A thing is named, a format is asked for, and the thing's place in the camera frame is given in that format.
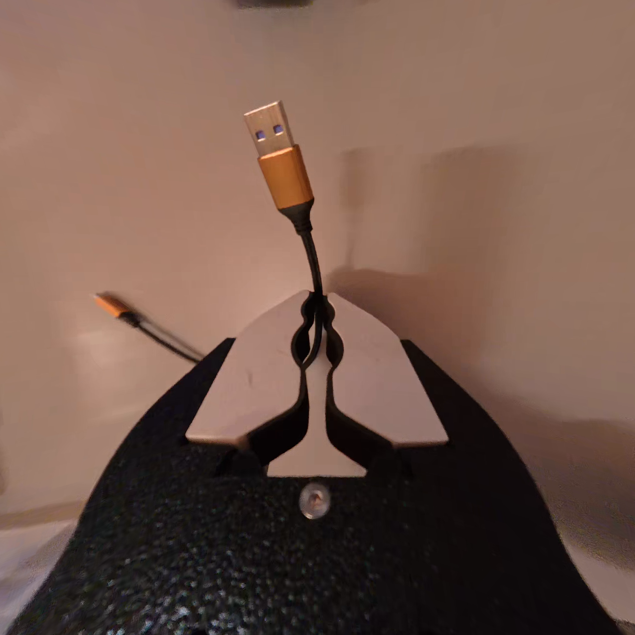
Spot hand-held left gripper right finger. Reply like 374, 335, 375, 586
323, 292, 449, 470

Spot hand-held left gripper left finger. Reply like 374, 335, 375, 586
185, 290, 313, 466

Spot black cable with orange plugs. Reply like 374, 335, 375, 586
92, 101, 329, 370

